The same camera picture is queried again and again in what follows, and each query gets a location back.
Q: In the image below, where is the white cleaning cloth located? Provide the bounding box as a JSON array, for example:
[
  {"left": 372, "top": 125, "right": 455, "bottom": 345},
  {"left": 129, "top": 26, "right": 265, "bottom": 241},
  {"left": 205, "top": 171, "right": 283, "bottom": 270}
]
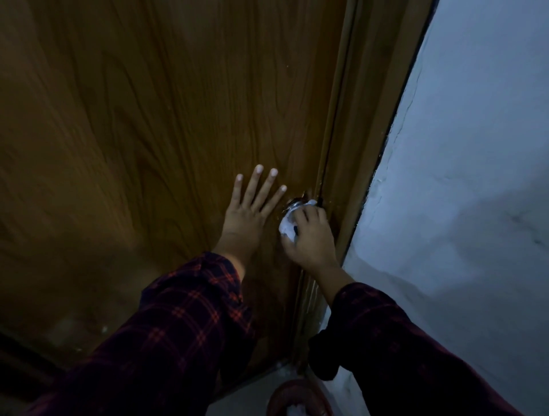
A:
[{"left": 278, "top": 200, "right": 319, "bottom": 244}]

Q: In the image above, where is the person's right hand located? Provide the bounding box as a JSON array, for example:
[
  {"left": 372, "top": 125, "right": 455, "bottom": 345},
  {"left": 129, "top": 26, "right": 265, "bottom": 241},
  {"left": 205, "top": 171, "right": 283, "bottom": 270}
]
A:
[{"left": 281, "top": 205, "right": 340, "bottom": 275}]

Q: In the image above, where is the brown wooden door frame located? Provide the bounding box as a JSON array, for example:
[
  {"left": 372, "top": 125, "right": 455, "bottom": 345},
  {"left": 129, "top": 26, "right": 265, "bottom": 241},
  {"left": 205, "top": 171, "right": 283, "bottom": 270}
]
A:
[{"left": 293, "top": 0, "right": 439, "bottom": 373}]

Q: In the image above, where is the brown wooden door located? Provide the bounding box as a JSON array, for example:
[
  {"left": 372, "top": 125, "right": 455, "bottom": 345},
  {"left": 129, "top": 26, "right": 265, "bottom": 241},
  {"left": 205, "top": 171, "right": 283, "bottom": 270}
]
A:
[{"left": 0, "top": 0, "right": 349, "bottom": 399}]

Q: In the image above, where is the person's right forearm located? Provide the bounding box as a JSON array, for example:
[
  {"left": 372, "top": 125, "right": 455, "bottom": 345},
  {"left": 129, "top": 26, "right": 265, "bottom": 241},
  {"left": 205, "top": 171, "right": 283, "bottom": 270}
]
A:
[{"left": 308, "top": 265, "right": 525, "bottom": 416}]

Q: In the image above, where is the silver round door knob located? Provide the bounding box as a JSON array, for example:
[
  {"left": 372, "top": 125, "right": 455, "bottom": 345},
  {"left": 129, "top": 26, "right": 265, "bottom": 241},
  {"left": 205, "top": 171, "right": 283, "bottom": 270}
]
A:
[{"left": 287, "top": 197, "right": 319, "bottom": 216}]

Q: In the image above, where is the person's left hand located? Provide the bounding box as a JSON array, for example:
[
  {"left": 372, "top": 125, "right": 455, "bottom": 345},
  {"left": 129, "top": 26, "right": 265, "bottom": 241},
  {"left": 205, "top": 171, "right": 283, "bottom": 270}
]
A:
[{"left": 213, "top": 165, "right": 287, "bottom": 269}]

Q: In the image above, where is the person's left forearm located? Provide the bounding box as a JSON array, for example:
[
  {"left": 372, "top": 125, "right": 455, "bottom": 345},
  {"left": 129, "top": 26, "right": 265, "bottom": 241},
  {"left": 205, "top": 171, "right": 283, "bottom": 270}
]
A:
[{"left": 26, "top": 252, "right": 258, "bottom": 416}]

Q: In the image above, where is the red plastic bucket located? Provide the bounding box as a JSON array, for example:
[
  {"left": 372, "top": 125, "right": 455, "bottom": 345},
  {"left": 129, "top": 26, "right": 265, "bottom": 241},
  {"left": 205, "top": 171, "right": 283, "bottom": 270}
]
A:
[{"left": 267, "top": 379, "right": 333, "bottom": 416}]

